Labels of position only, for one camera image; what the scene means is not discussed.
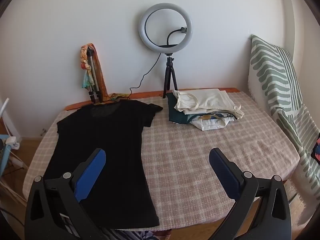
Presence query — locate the orange leaf pattern sheet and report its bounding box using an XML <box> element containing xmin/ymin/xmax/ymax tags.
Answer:
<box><xmin>63</xmin><ymin>87</ymin><xmax>241</xmax><ymax>112</ymax></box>

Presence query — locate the white folded printed cloth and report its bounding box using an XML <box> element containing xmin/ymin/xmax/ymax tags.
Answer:
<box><xmin>190</xmin><ymin>112</ymin><xmax>237</xmax><ymax>131</ymax></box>

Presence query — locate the black t-shirt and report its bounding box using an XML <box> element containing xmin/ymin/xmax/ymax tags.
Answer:
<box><xmin>43</xmin><ymin>99</ymin><xmax>164</xmax><ymax>230</ymax></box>

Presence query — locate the dark green folded garment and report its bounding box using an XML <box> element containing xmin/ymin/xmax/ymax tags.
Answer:
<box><xmin>166</xmin><ymin>93</ymin><xmax>200</xmax><ymax>124</ymax></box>

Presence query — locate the white clip desk lamp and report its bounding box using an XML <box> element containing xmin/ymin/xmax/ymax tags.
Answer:
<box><xmin>1</xmin><ymin>98</ymin><xmax>21</xmax><ymax>150</ymax></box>

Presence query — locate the black ring light cable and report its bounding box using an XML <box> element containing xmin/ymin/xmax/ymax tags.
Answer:
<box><xmin>109</xmin><ymin>52</ymin><xmax>162</xmax><ymax>102</ymax></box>

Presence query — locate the colourful orange scarf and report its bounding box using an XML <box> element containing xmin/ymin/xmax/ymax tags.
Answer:
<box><xmin>80</xmin><ymin>43</ymin><xmax>131</xmax><ymax>102</ymax></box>

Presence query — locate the pink plaid table cloth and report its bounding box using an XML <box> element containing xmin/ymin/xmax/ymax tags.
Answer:
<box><xmin>23</xmin><ymin>92</ymin><xmax>299</xmax><ymax>230</ymax></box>

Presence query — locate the folded grey tripod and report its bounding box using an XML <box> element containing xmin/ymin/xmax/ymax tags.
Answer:
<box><xmin>87</xmin><ymin>47</ymin><xmax>103</xmax><ymax>103</ymax></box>

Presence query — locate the black phone holder gooseneck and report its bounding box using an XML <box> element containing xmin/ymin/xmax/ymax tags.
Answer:
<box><xmin>166</xmin><ymin>27</ymin><xmax>187</xmax><ymax>46</ymax></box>

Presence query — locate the light blue chair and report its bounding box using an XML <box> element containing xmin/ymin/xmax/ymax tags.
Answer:
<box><xmin>0</xmin><ymin>134</ymin><xmax>11</xmax><ymax>176</ymax></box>

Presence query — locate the white ring light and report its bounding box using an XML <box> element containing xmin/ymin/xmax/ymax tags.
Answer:
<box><xmin>138</xmin><ymin>3</ymin><xmax>194</xmax><ymax>54</ymax></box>

